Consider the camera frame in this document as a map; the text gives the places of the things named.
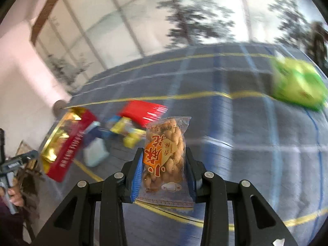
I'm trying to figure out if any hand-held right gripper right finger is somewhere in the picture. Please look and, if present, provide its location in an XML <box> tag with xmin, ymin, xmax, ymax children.
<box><xmin>185</xmin><ymin>147</ymin><xmax>299</xmax><ymax>246</ymax></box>

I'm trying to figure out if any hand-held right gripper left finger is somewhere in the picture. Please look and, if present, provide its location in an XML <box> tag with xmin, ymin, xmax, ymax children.
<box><xmin>32</xmin><ymin>147</ymin><xmax>144</xmax><ymax>246</ymax></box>

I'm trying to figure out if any clear fried twist snack packet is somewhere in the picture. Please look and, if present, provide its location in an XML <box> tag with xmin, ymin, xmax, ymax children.
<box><xmin>135</xmin><ymin>116</ymin><xmax>194</xmax><ymax>212</ymax></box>

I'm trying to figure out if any brown and yellow snack packet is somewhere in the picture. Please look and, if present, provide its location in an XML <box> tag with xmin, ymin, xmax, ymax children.
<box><xmin>122</xmin><ymin>129</ymin><xmax>147</xmax><ymax>149</ymax></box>

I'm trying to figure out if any navy and white snack packet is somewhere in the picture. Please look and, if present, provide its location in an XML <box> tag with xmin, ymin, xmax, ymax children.
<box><xmin>82</xmin><ymin>122</ymin><xmax>110</xmax><ymax>167</ymax></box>

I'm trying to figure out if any dark blue-edged snack packet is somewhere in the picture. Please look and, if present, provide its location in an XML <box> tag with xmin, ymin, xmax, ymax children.
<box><xmin>106</xmin><ymin>115</ymin><xmax>134</xmax><ymax>136</ymax></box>

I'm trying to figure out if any red and gold tin box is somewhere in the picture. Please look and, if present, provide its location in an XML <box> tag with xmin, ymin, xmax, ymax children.
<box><xmin>38</xmin><ymin>107</ymin><xmax>99</xmax><ymax>182</ymax></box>

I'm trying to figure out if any long red snack packet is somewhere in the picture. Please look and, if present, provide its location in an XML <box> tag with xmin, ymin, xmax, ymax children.
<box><xmin>119</xmin><ymin>100</ymin><xmax>168</xmax><ymax>129</ymax></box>

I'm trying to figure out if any person's left forearm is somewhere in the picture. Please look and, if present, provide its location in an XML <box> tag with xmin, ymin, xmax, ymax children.
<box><xmin>0</xmin><ymin>202</ymin><xmax>26</xmax><ymax>246</ymax></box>

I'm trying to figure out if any person's left hand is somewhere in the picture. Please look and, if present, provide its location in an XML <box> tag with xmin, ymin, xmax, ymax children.
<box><xmin>8</xmin><ymin>182</ymin><xmax>24</xmax><ymax>207</ymax></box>

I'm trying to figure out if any grey plaid bed sheet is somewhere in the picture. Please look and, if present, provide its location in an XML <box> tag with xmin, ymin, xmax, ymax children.
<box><xmin>23</xmin><ymin>42</ymin><xmax>328</xmax><ymax>246</ymax></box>

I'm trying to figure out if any round stone disc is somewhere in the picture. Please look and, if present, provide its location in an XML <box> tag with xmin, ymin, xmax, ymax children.
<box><xmin>52</xmin><ymin>99</ymin><xmax>66</xmax><ymax>117</ymax></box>

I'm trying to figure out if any green tissue pack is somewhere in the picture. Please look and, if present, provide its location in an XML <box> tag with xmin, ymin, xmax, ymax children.
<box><xmin>270</xmin><ymin>56</ymin><xmax>328</xmax><ymax>112</ymax></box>

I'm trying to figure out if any painted landscape folding screen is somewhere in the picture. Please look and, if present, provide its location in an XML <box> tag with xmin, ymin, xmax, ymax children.
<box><xmin>31</xmin><ymin>0</ymin><xmax>328</xmax><ymax>93</ymax></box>

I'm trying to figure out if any dark wooden chair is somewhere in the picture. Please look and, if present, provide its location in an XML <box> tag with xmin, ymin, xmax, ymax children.
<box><xmin>306</xmin><ymin>22</ymin><xmax>328</xmax><ymax>69</ymax></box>

